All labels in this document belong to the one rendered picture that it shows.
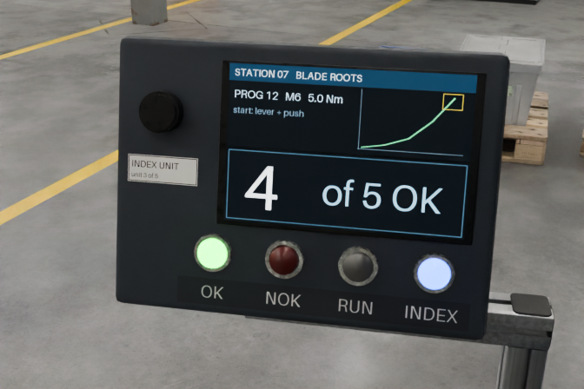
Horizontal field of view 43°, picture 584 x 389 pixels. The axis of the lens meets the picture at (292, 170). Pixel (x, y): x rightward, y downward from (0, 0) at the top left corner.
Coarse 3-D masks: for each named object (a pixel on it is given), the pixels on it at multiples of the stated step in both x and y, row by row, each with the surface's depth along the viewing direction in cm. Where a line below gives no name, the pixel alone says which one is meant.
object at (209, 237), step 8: (200, 240) 51; (208, 240) 51; (216, 240) 51; (224, 240) 51; (200, 248) 51; (208, 248) 50; (216, 248) 50; (224, 248) 51; (200, 256) 51; (208, 256) 50; (216, 256) 50; (224, 256) 51; (200, 264) 51; (208, 264) 51; (216, 264) 51; (224, 264) 51
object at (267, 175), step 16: (240, 160) 50; (256, 160) 50; (272, 160) 50; (288, 160) 49; (240, 176) 50; (256, 176) 50; (272, 176) 50; (288, 176) 50; (240, 192) 50; (256, 192) 50; (272, 192) 50; (288, 192) 50; (224, 208) 51; (240, 208) 50; (256, 208) 50; (272, 208) 50; (288, 208) 50; (288, 224) 50
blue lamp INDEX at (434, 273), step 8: (424, 256) 49; (432, 256) 48; (440, 256) 48; (416, 264) 49; (424, 264) 48; (432, 264) 48; (440, 264) 48; (448, 264) 48; (416, 272) 49; (424, 272) 48; (432, 272) 48; (440, 272) 48; (448, 272) 48; (416, 280) 49; (424, 280) 48; (432, 280) 48; (440, 280) 48; (448, 280) 48; (424, 288) 49; (432, 288) 48; (440, 288) 49
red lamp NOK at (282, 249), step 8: (280, 240) 50; (272, 248) 50; (280, 248) 50; (288, 248) 50; (296, 248) 50; (272, 256) 50; (280, 256) 50; (288, 256) 49; (296, 256) 50; (272, 264) 50; (280, 264) 50; (288, 264) 50; (296, 264) 50; (272, 272) 50; (280, 272) 50; (288, 272) 50; (296, 272) 50
